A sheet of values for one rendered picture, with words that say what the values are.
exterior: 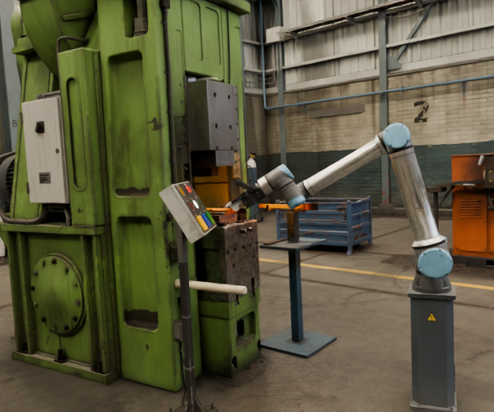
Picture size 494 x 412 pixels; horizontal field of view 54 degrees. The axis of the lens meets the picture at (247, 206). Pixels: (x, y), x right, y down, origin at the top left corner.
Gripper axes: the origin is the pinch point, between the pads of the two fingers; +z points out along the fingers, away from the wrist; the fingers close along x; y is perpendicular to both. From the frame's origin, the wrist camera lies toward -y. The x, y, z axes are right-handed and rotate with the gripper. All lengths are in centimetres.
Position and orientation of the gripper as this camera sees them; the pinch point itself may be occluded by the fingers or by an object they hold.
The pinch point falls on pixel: (226, 205)
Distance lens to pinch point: 248.8
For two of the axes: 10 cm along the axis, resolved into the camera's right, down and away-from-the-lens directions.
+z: -8.4, 5.3, 1.4
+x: 1.0, -0.9, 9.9
